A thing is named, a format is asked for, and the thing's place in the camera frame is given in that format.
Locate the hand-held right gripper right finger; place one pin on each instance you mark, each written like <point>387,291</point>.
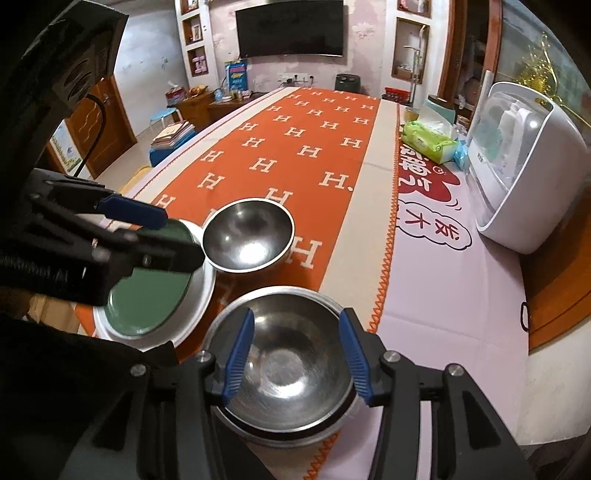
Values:
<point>355,364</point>

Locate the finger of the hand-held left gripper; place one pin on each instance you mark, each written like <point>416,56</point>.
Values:
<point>175,256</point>
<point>134,212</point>

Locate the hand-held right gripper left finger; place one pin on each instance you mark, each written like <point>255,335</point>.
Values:
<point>238,364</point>

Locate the plain white plate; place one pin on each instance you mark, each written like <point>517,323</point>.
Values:
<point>198,304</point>

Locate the green plate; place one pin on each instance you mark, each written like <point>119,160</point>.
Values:
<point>147,304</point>

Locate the small round steel bowl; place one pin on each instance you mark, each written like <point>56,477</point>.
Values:
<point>249,235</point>

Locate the wide flat-bottomed steel bowl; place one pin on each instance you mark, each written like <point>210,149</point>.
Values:
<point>295,290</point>

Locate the yellow plastic stool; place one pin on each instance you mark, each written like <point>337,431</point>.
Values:
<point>136,180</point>

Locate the blue plastic stool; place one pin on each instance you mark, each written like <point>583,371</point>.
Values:
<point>159,157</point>

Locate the brown wooden room door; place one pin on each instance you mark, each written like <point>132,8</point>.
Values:
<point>111,129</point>

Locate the stack of books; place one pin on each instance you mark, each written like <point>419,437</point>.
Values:
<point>173,134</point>

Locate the round light blue stool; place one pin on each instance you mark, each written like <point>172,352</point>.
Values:
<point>164,114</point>

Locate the pale pink printed tablecloth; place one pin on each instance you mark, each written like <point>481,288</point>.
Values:
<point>438,300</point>

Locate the wooden television cabinet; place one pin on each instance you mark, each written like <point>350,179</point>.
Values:
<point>203,110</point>

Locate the red tissue pack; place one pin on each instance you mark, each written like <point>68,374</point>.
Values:
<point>175,96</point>

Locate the orange patterned table runner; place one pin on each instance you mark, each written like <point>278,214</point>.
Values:
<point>304,217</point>

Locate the fruit on cabinet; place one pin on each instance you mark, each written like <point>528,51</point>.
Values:
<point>198,89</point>

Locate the blue printed box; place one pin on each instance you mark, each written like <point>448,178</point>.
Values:
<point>237,74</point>

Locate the orange wooden sliding door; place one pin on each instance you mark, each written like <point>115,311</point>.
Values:
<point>563,300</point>

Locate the green wet wipes packet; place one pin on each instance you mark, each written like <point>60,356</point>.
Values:
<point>425,141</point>

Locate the blue packet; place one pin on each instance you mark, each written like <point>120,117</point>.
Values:
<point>461,154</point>

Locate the black flat television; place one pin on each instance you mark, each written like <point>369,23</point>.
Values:
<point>291,30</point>

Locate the black air fryer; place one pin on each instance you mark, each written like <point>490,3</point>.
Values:
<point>347,83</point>

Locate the yellow round tin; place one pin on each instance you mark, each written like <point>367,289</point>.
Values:
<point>413,114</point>

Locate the white countertop sterilizer cabinet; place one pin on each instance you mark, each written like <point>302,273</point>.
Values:
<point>545,184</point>

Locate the teal canister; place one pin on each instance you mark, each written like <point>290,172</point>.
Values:
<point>436,110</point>

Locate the red basket on dark bin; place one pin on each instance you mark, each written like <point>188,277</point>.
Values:
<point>397,94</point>

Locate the gold hanging ornament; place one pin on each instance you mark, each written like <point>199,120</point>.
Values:
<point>540,74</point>

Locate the wall poster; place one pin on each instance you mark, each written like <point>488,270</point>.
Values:
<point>64,150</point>

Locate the white wall socket strip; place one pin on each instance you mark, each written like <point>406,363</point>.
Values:
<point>294,77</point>

